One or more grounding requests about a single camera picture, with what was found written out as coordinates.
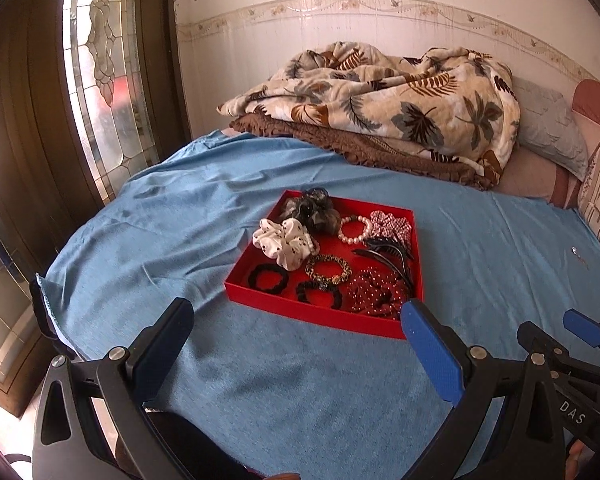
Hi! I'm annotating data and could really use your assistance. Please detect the black hair tie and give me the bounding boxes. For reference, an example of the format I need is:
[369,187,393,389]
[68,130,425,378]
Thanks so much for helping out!
[296,278,345,311]
[248,262,293,295]

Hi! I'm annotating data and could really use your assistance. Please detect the dark red dotted scrunchie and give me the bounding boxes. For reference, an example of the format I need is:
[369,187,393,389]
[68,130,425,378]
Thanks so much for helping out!
[347,268,411,321]

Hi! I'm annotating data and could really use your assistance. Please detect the white pearl bracelet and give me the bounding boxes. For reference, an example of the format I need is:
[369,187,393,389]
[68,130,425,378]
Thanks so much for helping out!
[337,214,373,246]

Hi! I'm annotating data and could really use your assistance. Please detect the brown beaded bracelet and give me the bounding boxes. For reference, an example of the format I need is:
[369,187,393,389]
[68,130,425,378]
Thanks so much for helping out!
[304,253,353,291]

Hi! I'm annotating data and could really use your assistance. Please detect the red white plaid scrunchie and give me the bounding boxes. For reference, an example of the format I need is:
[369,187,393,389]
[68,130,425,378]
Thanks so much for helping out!
[370,210,413,248]

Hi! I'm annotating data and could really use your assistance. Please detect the red tray box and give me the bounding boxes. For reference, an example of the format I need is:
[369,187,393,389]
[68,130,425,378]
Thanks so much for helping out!
[223,188,425,340]

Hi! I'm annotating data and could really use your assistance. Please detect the black hair claw clip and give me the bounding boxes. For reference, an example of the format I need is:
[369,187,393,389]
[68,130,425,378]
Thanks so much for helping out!
[352,236,415,294]

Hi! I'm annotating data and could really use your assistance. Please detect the stained glass window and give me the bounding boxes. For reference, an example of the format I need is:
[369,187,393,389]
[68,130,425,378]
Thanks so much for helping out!
[62,0,159,204]

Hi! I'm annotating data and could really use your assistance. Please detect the grey pillow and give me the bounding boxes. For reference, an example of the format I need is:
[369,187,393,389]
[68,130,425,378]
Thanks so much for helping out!
[513,77,588,181]

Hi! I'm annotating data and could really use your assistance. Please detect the floral leaf blanket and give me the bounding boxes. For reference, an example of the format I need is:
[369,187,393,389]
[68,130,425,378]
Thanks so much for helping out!
[216,41,521,190]

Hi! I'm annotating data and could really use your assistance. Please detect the grey brown sheer scrunchie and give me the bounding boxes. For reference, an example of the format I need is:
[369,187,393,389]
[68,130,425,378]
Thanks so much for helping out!
[278,188,341,235]

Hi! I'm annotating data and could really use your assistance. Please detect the silver pendant necklace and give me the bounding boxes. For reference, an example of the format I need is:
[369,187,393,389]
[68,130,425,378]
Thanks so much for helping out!
[569,245,592,271]

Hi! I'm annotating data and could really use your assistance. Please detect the white spotted scrunchie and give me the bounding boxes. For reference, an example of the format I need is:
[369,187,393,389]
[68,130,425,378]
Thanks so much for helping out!
[251,218,320,272]

